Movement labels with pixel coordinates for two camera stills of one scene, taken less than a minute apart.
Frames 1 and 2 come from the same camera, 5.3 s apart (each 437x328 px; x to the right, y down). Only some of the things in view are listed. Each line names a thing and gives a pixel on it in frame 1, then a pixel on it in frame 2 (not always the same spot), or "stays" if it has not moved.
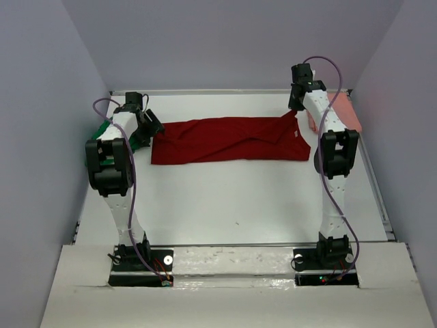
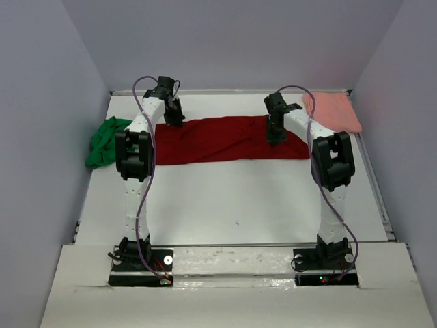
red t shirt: x=231 y=139 stays
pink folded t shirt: x=343 y=108 stays
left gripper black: x=154 y=128 to x=176 y=121
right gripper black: x=293 y=104 to x=275 y=139
